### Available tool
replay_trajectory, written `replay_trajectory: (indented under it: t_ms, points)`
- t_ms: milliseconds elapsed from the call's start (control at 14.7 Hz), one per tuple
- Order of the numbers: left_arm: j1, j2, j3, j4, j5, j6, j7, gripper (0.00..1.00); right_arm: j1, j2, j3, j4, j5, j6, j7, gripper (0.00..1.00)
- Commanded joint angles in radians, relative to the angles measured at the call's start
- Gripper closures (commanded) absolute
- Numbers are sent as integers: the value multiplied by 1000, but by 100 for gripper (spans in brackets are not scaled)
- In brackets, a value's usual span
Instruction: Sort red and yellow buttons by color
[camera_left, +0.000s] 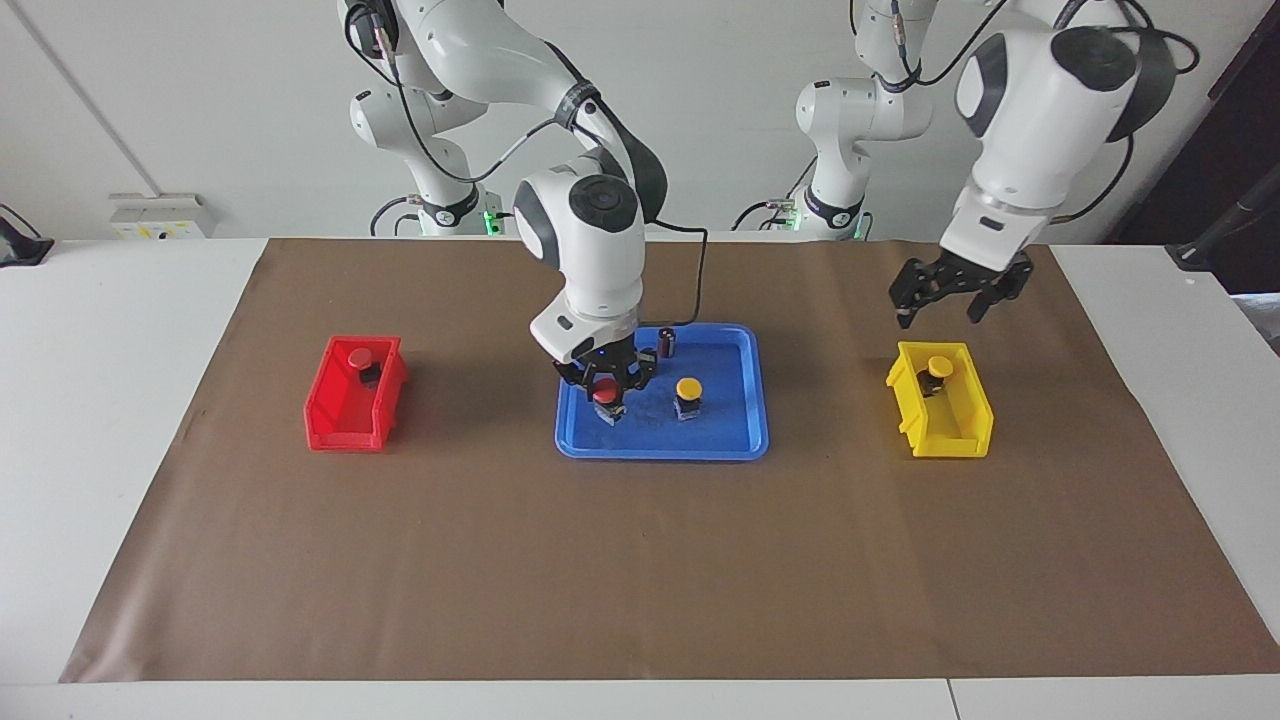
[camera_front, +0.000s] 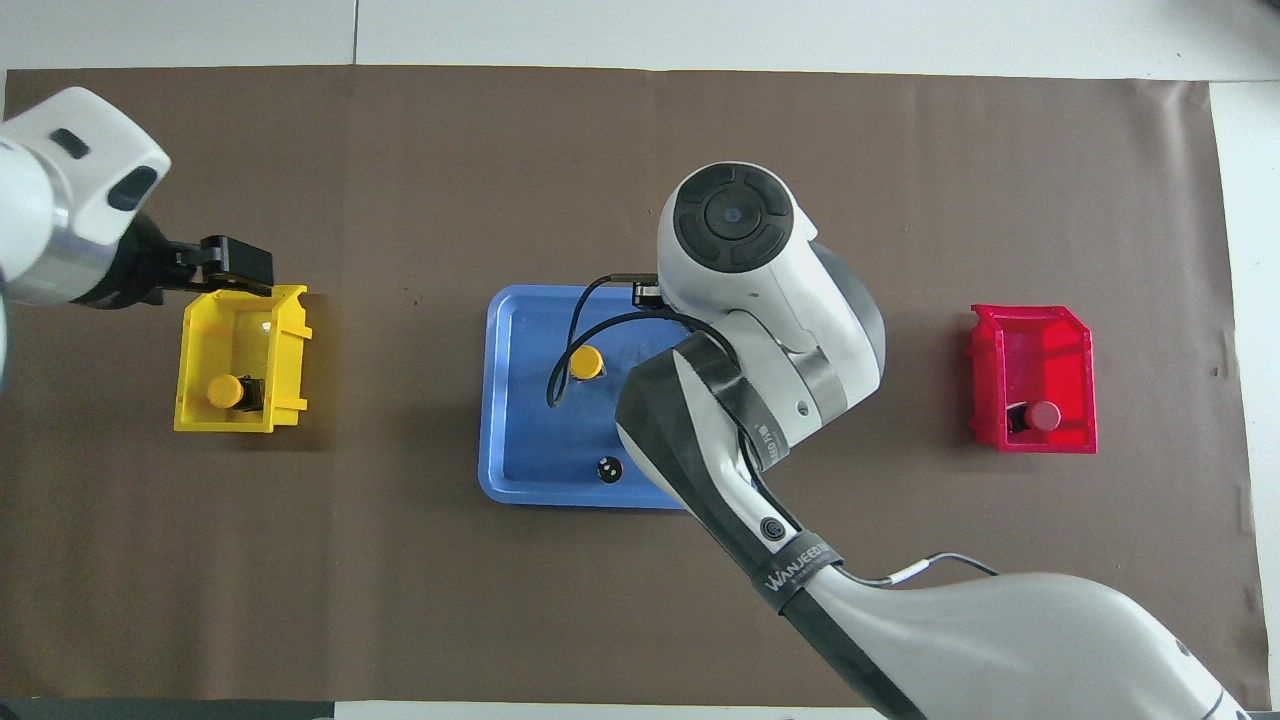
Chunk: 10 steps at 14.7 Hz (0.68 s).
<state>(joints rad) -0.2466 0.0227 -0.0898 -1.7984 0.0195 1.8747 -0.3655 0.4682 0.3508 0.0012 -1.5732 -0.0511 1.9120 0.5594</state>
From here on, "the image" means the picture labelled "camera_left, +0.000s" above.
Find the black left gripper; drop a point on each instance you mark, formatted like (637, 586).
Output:
(970, 275)

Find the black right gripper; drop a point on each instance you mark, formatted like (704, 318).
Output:
(608, 362)

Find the red push button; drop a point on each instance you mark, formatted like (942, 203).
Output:
(360, 357)
(606, 392)

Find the yellow push button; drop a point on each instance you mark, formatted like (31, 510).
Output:
(940, 367)
(689, 387)

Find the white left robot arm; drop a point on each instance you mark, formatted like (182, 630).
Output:
(1030, 110)

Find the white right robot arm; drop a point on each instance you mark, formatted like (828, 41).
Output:
(595, 260)

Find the small black cylinder component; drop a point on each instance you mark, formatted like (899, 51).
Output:
(668, 343)

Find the blue plastic tray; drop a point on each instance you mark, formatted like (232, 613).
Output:
(725, 420)

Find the yellow plastic storage bin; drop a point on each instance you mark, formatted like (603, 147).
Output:
(960, 420)

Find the brown paper table mat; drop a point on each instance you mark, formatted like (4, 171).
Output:
(640, 560)

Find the black stand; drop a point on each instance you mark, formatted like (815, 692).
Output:
(1200, 252)

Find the red plastic storage bin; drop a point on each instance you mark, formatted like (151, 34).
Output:
(340, 410)

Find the black device at table edge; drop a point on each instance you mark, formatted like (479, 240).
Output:
(20, 248)

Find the white wall outlet box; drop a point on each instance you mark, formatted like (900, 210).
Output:
(160, 215)

